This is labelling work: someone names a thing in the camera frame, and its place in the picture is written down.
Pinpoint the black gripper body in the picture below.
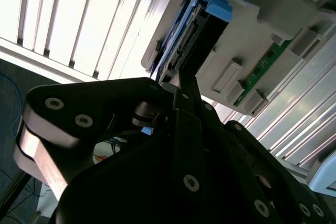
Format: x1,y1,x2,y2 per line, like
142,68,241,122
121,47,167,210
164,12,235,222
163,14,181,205
54,132,260,224

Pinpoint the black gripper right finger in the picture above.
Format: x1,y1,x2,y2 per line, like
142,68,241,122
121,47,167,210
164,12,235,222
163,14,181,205
187,69,336,224

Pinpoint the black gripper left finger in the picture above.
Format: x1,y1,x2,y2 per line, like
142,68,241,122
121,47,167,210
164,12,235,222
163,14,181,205
13,69,208,201

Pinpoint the hard disk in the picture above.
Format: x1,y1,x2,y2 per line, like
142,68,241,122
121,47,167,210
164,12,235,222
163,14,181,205
151,0,234,84

